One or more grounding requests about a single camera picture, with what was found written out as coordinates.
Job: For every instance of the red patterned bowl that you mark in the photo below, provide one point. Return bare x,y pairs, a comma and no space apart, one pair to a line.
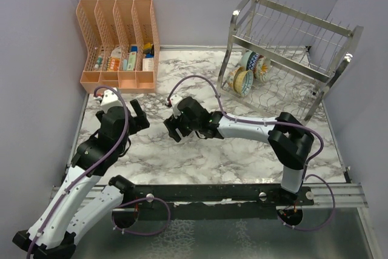
255,63

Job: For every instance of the green leaf orange flower bowl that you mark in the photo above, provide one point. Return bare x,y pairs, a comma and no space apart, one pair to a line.
231,77

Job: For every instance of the teal bowl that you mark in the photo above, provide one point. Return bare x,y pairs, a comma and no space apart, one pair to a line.
245,59

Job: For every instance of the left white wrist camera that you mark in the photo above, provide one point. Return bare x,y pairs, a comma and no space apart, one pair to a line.
107,100

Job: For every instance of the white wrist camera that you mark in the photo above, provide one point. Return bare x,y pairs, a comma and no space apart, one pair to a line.
107,100
173,102

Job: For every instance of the orange star flower bowl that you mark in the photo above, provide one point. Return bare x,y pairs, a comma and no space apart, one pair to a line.
262,68

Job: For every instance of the peach plastic desk organizer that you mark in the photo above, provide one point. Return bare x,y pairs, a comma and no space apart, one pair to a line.
115,28

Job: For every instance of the small bottle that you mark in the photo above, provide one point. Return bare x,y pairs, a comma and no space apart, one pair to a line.
98,63

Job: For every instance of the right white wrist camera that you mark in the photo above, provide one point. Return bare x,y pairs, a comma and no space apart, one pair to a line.
173,102

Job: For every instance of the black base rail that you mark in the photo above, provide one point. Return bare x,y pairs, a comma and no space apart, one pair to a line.
152,202

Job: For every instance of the orange snack box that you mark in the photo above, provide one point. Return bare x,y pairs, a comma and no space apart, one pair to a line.
113,64

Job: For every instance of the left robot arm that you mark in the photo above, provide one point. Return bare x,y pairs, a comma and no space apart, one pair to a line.
64,222

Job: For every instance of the steel dish rack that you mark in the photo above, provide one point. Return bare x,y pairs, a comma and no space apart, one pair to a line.
308,56

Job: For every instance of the white blue box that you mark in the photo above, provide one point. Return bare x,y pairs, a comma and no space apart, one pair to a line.
148,63

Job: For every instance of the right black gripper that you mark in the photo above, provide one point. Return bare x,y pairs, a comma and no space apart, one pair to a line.
172,124

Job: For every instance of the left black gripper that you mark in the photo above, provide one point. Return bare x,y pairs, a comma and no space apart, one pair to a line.
140,122

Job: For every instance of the blue yellow sun bowl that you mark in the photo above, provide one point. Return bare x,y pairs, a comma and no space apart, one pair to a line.
243,81

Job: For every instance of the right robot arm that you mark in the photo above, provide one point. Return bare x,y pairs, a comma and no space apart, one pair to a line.
290,141

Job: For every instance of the green white box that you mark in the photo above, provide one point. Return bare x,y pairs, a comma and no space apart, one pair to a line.
131,61

